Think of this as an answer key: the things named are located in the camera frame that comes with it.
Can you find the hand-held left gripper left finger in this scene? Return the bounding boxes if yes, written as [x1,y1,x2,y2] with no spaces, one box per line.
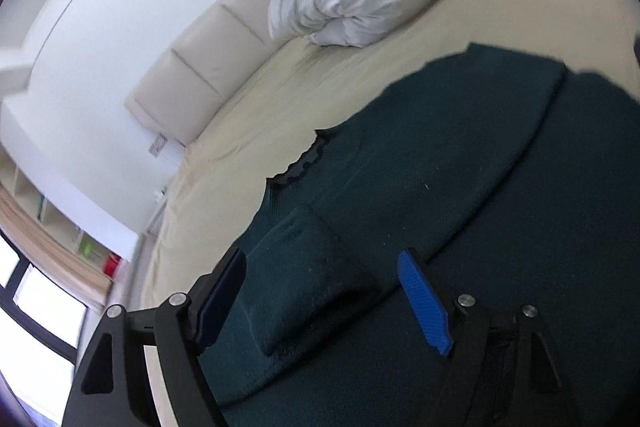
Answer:
[62,247,248,427]

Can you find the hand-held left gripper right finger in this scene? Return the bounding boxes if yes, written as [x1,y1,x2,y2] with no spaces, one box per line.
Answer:
[396,248,583,427]

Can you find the dark green sweater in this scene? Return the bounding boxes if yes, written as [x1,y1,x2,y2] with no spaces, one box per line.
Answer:
[197,43,640,427]

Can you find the beige roman blind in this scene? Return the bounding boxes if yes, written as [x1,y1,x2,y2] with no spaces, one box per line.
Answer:
[0,187,108,308]

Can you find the black framed window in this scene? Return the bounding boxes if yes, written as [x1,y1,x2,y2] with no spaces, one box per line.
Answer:
[0,232,88,423]

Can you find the white cubby shelf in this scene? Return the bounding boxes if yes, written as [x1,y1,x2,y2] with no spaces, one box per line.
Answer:
[0,147,123,280]

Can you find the beige padded headboard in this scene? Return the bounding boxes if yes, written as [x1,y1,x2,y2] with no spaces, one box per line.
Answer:
[124,0,281,148]

